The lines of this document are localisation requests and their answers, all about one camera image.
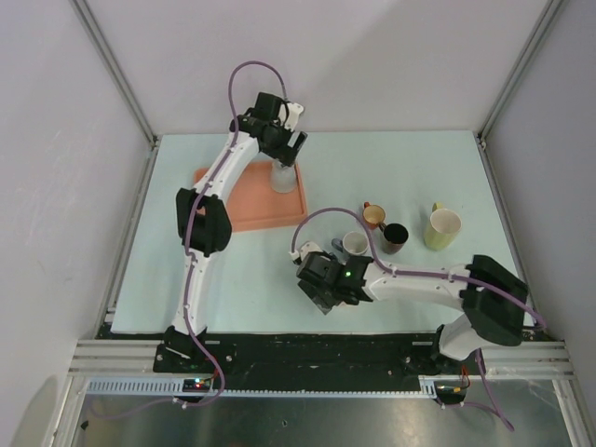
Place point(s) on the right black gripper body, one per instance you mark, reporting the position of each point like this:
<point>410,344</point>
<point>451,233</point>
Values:
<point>323,297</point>

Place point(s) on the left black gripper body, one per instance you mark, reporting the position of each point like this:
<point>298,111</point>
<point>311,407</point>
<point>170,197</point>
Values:
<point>278,147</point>

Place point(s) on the clear glass mug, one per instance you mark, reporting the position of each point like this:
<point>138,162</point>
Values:
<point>283,179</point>

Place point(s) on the grey blue mug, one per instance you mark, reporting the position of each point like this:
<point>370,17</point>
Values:
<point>352,244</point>

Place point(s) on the orange mug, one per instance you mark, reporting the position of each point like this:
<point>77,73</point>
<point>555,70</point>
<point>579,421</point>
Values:
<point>373,215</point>

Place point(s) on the brown mug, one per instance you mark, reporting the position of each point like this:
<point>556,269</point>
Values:
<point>393,237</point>

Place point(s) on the yellow faceted mug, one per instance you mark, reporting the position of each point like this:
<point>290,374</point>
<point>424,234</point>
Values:
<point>443,226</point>

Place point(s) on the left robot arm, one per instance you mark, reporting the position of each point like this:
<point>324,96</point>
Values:
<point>204,226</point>

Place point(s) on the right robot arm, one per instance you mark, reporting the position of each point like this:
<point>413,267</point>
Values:
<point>491,300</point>

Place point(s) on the salmon plastic tray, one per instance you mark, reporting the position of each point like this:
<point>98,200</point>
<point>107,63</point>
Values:
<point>254,205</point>

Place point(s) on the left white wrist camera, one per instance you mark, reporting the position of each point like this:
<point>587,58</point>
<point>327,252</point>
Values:
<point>289,114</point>

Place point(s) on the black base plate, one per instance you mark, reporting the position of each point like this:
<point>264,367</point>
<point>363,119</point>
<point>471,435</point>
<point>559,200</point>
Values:
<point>316,362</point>

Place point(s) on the white cable duct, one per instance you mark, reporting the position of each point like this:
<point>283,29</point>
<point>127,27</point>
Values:
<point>192,387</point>

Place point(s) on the left aluminium frame post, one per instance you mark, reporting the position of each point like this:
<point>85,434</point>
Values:
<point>97,38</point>

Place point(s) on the aluminium frame post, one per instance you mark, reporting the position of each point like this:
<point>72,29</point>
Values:
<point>530,49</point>
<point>97,38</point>

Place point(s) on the aluminium front rail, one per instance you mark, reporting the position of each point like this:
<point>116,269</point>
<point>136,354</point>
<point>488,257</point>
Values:
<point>529,361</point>

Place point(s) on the right aluminium frame post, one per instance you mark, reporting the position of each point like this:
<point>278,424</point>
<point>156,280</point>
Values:
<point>530,49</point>

